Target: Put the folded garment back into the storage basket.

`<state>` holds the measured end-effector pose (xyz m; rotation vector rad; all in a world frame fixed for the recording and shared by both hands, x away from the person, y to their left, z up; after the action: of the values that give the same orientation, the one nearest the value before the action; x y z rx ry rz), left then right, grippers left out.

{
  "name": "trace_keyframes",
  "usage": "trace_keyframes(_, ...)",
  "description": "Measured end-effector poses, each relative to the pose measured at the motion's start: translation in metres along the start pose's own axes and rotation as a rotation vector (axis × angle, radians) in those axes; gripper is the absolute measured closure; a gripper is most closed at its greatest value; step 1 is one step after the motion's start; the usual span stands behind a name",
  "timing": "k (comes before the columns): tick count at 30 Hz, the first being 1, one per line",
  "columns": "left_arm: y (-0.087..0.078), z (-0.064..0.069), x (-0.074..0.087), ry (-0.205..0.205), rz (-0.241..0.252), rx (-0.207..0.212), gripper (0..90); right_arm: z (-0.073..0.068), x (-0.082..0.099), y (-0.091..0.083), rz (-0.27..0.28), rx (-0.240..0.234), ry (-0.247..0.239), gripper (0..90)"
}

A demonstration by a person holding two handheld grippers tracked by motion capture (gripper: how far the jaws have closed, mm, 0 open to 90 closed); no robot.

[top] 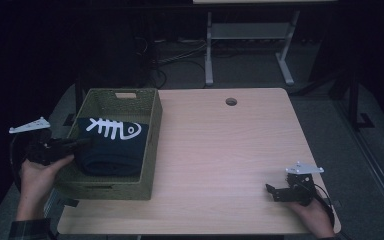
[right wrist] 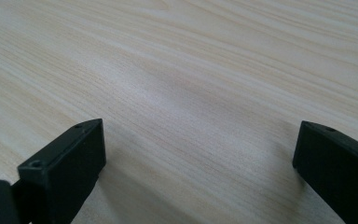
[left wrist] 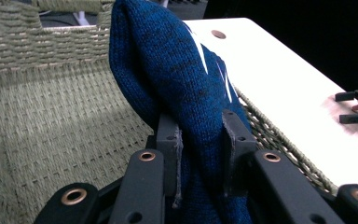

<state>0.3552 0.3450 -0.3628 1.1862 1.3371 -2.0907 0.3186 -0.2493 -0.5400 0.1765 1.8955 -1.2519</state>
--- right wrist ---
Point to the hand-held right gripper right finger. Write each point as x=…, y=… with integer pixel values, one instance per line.
x=338, y=168

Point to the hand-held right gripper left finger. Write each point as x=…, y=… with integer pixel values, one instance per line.
x=65, y=171

